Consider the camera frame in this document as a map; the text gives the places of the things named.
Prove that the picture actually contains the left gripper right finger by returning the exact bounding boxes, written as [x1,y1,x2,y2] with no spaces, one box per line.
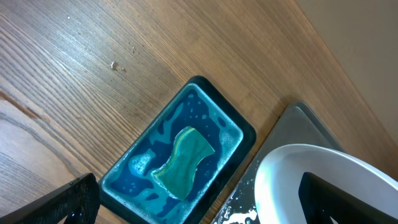
[298,172,397,224]

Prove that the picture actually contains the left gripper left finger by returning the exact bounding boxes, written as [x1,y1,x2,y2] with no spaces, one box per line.
[1,173,100,224]

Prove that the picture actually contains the white plate blue streak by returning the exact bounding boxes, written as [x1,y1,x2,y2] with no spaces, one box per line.
[254,144,397,223]

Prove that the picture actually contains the green sponge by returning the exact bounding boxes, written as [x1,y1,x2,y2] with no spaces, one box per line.
[152,126,215,200]

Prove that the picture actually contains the dark brown serving tray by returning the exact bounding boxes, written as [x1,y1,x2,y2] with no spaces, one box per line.
[212,101,343,224]

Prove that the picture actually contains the black tub of blue water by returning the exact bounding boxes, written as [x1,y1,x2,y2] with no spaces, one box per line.
[99,76,256,223]

